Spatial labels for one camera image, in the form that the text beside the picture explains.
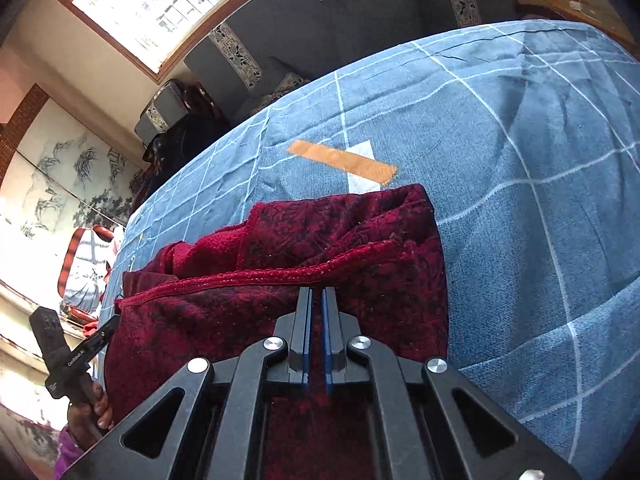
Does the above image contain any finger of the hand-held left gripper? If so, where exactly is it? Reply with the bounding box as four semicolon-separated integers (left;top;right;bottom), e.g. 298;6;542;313
84;314;122;359

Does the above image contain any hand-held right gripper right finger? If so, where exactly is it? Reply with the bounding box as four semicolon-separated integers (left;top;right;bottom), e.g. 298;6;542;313
321;286;583;480

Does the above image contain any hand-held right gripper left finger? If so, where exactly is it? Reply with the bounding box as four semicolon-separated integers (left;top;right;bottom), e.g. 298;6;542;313
60;286;315;480

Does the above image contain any dark red patterned sweater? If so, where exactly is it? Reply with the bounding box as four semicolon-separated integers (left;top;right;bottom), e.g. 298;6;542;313
102;183;449;480

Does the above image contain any person's left forearm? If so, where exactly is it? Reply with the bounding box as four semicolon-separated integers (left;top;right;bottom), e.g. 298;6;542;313
54;425;91;480

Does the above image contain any person's left hand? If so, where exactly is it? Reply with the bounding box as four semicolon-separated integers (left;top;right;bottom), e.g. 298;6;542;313
67;382;115;443

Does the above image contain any plaid chair cushion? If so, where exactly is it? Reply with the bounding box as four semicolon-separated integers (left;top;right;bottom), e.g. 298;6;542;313
62;230;113;311

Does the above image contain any wooden armchair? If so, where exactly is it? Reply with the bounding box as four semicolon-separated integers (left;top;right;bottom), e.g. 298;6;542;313
57;225;117;326

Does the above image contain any white tape strip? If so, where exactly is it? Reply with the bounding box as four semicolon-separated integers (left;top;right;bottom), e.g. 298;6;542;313
347;142;388;193

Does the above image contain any long orange tape strip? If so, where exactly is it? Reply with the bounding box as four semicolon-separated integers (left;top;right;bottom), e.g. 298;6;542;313
287;140;399;186

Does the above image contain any painted folding screen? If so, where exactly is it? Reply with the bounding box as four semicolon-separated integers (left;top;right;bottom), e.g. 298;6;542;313
0;85;146;241

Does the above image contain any grey armchair with dark bag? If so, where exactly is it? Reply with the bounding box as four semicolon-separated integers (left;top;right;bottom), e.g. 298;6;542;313
131;85;231;206

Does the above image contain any blue plaid bed sheet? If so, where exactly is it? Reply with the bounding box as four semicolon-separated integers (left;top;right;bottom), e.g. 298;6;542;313
97;19;640;480

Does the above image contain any grey cushioned chair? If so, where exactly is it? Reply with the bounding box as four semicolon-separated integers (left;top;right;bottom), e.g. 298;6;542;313
135;80;188;143

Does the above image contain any small dark grey pillow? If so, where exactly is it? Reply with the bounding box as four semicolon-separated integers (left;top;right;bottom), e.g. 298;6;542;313
235;57;311;118

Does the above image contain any grey padded headboard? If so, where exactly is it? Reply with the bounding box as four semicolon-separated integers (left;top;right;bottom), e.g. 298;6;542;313
184;0;518;111

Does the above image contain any wooden framed window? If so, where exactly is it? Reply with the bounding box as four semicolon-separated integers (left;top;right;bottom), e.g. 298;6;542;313
45;0;321;86

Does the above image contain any wooden bedside table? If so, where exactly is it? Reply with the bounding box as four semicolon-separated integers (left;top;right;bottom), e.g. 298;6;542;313
542;0;636;46

